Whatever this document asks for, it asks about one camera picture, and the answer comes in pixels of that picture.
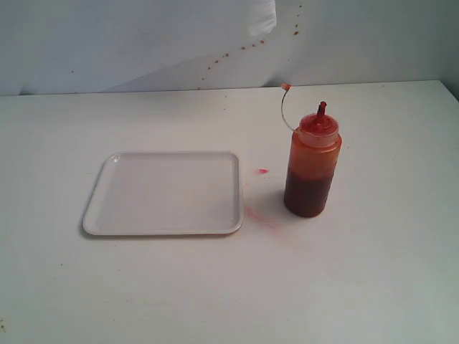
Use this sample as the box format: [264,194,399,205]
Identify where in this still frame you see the red sauce squeeze bottle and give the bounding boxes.
[280,84,342,218]

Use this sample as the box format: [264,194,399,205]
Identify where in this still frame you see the white rectangular plastic tray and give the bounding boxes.
[82,151,244,237]

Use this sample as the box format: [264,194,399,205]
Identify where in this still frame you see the white cloth backdrop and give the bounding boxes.
[1,1,276,95]

